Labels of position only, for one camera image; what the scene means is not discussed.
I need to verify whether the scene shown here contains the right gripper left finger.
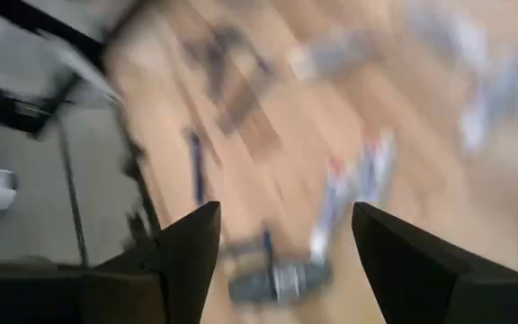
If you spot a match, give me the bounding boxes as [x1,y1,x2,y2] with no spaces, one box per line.
[99,200,222,324]

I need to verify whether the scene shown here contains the blue disposable razor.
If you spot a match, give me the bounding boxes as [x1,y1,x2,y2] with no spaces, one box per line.
[188,129,207,206]

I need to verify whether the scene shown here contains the black aluminium table frame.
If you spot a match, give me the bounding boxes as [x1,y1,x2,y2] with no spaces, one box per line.
[0,0,164,271]

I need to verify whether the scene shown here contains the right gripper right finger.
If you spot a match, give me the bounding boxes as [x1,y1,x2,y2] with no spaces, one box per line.
[351,201,518,324]

